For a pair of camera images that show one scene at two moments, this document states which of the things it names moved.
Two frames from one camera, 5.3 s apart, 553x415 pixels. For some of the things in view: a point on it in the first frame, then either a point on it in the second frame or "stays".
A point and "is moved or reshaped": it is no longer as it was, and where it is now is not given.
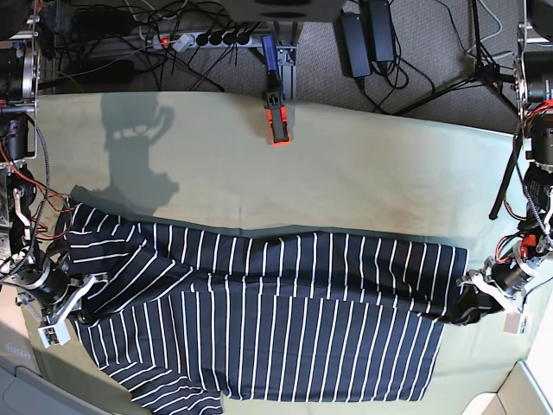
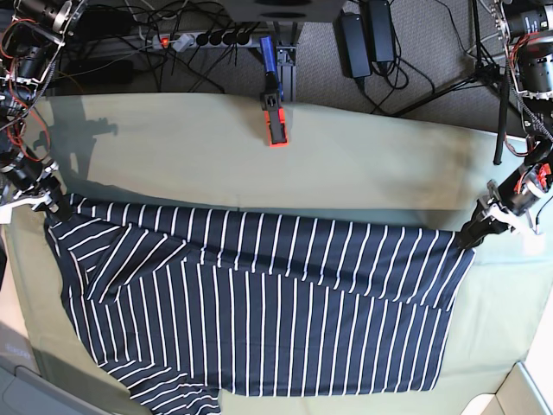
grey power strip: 206,40 stays
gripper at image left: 58,296 to 33,178
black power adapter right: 381,31 stays
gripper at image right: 505,278 to 517,195
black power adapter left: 352,43 stays
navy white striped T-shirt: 196,315 is moved or reshaped
